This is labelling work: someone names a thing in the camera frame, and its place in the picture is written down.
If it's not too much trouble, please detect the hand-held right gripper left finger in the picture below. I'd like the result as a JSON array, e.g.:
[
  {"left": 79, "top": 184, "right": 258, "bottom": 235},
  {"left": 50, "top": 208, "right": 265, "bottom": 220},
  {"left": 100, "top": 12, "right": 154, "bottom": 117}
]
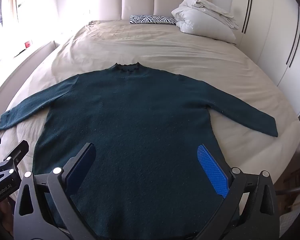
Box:
[{"left": 12, "top": 142, "right": 97, "bottom": 240}]

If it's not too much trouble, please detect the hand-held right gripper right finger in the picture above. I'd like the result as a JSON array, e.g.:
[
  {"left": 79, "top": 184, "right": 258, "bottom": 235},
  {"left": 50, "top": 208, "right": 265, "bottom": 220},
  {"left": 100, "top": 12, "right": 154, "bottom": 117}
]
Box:
[{"left": 196, "top": 144, "right": 282, "bottom": 240}]

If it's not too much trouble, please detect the dark green sweater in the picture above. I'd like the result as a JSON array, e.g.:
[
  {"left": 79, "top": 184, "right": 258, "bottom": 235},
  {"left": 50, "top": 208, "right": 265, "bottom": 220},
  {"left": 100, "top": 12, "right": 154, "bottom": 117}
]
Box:
[{"left": 0, "top": 61, "right": 278, "bottom": 233}]

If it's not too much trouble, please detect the white window ledge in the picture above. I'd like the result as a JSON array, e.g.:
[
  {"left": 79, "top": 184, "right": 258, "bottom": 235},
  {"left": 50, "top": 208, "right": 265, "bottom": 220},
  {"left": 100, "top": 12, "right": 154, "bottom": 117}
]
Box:
[{"left": 0, "top": 41, "right": 60, "bottom": 100}]

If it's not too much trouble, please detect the bed with beige sheet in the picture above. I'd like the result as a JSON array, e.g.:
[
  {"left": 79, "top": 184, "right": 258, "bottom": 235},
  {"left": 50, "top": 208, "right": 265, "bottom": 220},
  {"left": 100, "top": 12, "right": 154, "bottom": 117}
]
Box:
[{"left": 0, "top": 19, "right": 300, "bottom": 205}]

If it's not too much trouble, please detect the white wardrobe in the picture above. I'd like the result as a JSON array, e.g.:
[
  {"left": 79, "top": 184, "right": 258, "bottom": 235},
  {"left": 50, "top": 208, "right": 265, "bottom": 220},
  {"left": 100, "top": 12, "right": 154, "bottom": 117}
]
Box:
[{"left": 231, "top": 0, "right": 300, "bottom": 117}]

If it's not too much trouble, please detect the white bundled duvet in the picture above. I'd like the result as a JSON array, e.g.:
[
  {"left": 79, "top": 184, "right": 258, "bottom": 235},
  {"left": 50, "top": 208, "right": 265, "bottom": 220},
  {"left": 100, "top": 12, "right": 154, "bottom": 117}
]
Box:
[{"left": 171, "top": 0, "right": 239, "bottom": 44}]

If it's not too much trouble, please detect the zebra print pillow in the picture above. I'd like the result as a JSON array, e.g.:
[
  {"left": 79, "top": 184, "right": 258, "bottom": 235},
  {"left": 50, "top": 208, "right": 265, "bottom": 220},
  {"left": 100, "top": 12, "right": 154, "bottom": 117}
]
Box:
[{"left": 129, "top": 15, "right": 177, "bottom": 25}]

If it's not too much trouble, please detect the cream padded headboard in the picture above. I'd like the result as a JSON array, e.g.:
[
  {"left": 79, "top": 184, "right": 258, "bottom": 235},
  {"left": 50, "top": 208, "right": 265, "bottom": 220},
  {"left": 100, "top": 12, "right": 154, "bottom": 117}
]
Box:
[{"left": 91, "top": 0, "right": 213, "bottom": 22}]

